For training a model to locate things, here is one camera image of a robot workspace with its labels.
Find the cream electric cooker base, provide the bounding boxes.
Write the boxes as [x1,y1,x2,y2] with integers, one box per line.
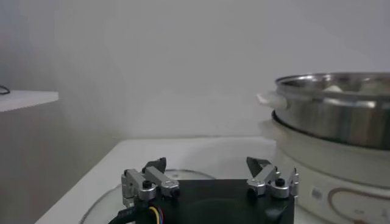
[258,117,390,224]

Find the steel steamer basket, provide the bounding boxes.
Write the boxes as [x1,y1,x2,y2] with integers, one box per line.
[256,72,390,150]

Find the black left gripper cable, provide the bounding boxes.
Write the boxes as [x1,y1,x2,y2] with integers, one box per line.
[108,205,165,224]

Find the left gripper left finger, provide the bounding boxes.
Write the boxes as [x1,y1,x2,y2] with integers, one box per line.
[121,157,180,208]

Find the white steamed baozi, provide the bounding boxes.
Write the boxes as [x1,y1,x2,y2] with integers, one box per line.
[322,85,344,94]

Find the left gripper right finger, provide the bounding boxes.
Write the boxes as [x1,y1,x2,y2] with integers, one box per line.
[246,156,300,199]

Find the glass pot lid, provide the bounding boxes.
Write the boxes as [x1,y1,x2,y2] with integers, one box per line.
[79,169,218,224]

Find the white side table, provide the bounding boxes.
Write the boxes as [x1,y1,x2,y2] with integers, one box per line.
[0,89,59,113]

